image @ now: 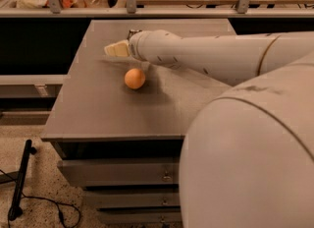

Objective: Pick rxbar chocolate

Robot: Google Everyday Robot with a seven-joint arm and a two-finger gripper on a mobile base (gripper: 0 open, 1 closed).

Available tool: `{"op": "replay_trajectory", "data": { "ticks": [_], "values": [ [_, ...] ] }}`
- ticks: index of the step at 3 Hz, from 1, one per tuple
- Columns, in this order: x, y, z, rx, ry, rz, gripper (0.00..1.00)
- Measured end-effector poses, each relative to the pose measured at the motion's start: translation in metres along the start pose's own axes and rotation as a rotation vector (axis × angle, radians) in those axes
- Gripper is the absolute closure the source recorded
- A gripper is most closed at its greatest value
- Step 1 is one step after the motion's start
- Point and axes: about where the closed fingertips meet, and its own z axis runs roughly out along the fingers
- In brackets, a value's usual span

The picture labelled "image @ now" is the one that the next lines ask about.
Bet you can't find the black rxbar chocolate bar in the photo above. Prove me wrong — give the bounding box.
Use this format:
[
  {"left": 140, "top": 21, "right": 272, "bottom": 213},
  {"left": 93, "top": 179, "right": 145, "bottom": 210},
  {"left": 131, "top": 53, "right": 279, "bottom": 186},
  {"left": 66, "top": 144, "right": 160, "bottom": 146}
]
[{"left": 127, "top": 29, "right": 142, "bottom": 40}]

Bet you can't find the grey drawer cabinet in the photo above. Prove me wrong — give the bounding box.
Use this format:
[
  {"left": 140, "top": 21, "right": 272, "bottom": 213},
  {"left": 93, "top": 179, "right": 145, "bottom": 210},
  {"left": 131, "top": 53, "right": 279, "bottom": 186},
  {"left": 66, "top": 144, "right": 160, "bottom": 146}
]
[{"left": 41, "top": 19, "right": 234, "bottom": 225}]

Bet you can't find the black stand pole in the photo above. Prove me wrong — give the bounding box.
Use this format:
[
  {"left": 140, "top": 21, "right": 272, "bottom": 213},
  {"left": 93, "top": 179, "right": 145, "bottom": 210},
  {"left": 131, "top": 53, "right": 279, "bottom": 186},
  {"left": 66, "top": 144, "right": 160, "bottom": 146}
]
[{"left": 8, "top": 140, "right": 36, "bottom": 221}]

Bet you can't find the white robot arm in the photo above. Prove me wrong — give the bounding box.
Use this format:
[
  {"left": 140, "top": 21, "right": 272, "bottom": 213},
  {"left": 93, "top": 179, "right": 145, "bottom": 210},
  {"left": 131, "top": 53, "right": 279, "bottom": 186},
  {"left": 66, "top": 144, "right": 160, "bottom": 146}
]
[{"left": 105, "top": 30, "right": 314, "bottom": 228}]

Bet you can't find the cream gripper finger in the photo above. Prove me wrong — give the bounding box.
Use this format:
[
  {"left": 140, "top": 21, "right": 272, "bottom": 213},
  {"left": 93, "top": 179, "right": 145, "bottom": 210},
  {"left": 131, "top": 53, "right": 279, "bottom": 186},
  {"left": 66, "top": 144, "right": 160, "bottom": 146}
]
[{"left": 104, "top": 40, "right": 130, "bottom": 57}]

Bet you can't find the grey metal railing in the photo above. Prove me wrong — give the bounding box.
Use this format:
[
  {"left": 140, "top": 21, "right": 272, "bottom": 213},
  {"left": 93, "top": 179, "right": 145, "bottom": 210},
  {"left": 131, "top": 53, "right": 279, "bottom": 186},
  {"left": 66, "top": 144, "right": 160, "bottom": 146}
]
[{"left": 0, "top": 0, "right": 314, "bottom": 18}]

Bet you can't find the orange ball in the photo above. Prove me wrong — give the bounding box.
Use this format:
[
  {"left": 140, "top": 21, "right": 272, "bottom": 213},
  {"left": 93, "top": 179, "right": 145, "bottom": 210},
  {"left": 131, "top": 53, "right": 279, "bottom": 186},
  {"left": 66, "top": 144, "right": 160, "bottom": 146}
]
[{"left": 125, "top": 69, "right": 145, "bottom": 89}]

